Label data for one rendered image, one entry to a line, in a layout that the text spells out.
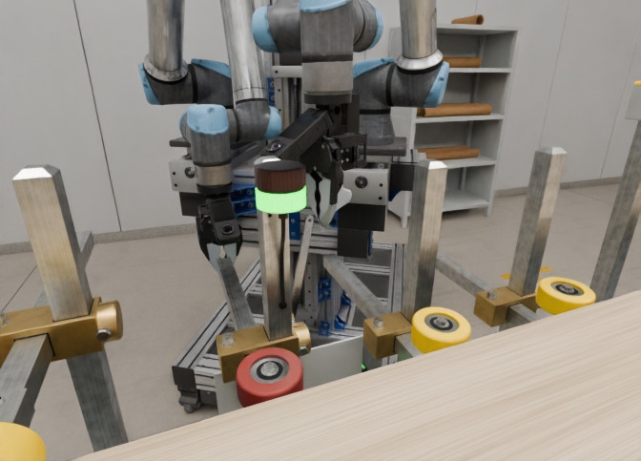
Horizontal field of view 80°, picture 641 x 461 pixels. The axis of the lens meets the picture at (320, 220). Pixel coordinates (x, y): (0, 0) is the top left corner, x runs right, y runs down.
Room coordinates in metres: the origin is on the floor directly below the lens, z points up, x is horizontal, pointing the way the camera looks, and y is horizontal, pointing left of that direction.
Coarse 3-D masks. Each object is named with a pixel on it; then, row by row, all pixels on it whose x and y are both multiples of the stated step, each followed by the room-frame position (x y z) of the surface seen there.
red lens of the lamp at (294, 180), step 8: (256, 168) 0.43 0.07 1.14; (304, 168) 0.43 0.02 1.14; (256, 176) 0.42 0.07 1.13; (264, 176) 0.41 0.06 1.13; (272, 176) 0.41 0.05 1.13; (280, 176) 0.41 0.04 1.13; (288, 176) 0.41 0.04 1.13; (296, 176) 0.42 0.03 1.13; (304, 176) 0.43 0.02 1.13; (256, 184) 0.43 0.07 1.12; (264, 184) 0.41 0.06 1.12; (272, 184) 0.41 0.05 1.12; (280, 184) 0.41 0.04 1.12; (288, 184) 0.41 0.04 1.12; (296, 184) 0.42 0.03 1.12; (304, 184) 0.43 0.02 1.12
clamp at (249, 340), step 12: (300, 324) 0.50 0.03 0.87; (240, 336) 0.47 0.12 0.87; (252, 336) 0.47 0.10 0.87; (264, 336) 0.47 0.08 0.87; (288, 336) 0.47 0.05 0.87; (300, 336) 0.48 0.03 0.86; (228, 348) 0.44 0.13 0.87; (240, 348) 0.44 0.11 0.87; (252, 348) 0.45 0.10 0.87; (288, 348) 0.46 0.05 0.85; (300, 348) 0.47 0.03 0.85; (228, 360) 0.43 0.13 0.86; (240, 360) 0.44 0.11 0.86; (228, 372) 0.43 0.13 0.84
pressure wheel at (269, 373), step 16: (256, 352) 0.39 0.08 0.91; (272, 352) 0.39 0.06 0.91; (288, 352) 0.39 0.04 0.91; (240, 368) 0.36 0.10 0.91; (256, 368) 0.37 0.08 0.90; (272, 368) 0.36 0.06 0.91; (288, 368) 0.37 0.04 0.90; (240, 384) 0.34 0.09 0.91; (256, 384) 0.34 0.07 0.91; (272, 384) 0.34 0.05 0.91; (288, 384) 0.34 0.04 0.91; (240, 400) 0.34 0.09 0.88; (256, 400) 0.33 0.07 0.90
